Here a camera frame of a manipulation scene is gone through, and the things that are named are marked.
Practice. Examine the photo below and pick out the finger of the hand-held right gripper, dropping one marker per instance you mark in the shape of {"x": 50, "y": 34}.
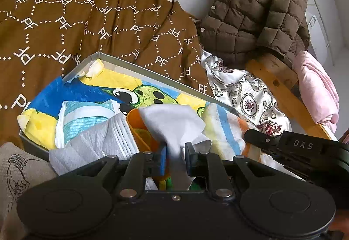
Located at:
{"x": 261, "y": 137}

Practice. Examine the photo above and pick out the wooden bed frame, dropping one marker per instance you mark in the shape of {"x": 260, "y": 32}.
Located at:
{"x": 272, "y": 76}

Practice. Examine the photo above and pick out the white cloth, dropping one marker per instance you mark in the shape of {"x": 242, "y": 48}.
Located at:
{"x": 169, "y": 125}

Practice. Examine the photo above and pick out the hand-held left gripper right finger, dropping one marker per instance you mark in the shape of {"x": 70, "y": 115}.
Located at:
{"x": 190, "y": 159}

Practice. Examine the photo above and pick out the silver floral satin quilt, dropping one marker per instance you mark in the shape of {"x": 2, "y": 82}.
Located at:
{"x": 245, "y": 98}

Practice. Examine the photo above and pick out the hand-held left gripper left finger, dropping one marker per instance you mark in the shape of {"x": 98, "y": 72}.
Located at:
{"x": 163, "y": 159}

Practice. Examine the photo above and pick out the cartoon alien towel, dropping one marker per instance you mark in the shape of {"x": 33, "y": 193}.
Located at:
{"x": 81, "y": 90}

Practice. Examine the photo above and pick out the pink folded cloth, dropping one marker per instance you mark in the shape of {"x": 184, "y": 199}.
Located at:
{"x": 319, "y": 87}

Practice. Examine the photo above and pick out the turquoise white mask packet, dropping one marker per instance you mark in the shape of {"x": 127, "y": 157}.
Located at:
{"x": 79, "y": 121}

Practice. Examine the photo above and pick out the yellow blue striped towel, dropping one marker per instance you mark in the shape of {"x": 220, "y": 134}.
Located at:
{"x": 226, "y": 131}

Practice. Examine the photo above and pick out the brown letter-patterned blanket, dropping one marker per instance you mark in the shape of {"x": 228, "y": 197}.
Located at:
{"x": 81, "y": 11}

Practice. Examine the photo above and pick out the orange plastic cup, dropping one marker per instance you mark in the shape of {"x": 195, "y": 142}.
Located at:
{"x": 136, "y": 125}

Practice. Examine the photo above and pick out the white face mask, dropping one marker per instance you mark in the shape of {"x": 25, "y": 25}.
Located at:
{"x": 121, "y": 133}

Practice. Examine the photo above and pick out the grey shallow box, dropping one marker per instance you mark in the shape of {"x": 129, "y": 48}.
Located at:
{"x": 152, "y": 72}

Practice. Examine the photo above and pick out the light grey cloth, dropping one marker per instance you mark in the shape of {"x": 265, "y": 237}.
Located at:
{"x": 81, "y": 147}

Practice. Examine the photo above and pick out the crumpled white tissue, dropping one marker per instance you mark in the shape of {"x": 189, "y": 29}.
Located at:
{"x": 94, "y": 69}

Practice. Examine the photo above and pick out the brown puffer jacket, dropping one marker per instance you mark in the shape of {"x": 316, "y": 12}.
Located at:
{"x": 250, "y": 8}

